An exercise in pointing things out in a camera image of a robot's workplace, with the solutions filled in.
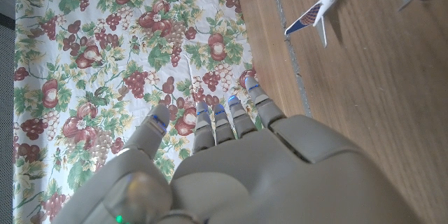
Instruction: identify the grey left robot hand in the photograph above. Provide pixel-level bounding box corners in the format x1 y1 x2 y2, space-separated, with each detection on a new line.
52 76 426 224

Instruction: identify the floral fruit print backdrop cloth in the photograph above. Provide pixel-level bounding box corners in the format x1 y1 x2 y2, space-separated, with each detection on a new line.
13 0 260 224

